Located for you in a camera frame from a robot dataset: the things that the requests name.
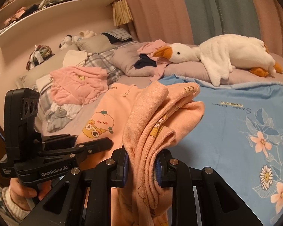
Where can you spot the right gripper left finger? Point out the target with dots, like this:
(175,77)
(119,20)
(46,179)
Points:
(82,197)

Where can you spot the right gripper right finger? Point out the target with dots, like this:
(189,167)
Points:
(200,197)

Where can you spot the orange cartoon print pajama pants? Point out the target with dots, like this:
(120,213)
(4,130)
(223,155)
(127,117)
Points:
(160,117)

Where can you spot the left hand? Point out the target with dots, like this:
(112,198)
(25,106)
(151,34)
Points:
(20,193)

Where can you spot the blue floral bed blanket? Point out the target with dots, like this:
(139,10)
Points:
(240,137)

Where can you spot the orange peach print pajama top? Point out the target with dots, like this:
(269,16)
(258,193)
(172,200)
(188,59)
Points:
(108,121)

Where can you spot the pink quilted garment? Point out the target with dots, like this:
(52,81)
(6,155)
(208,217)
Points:
(78,85)

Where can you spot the grey plaid pillow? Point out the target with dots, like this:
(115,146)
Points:
(101,60)

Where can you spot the beige pillow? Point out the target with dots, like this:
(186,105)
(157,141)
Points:
(105,41)

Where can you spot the mauve long pillow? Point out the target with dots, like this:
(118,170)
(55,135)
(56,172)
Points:
(124,58)

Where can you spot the dark navy garment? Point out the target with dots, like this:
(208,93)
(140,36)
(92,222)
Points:
(144,61)

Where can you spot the white plush goose toy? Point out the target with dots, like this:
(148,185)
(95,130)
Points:
(221,54)

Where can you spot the pink and grey curtains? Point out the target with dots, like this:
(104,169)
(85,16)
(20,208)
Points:
(194,21)

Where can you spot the white wall shelf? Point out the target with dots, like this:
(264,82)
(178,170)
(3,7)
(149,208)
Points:
(17,16)

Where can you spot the straw fan on wall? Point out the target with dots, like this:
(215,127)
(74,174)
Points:
(121,13)

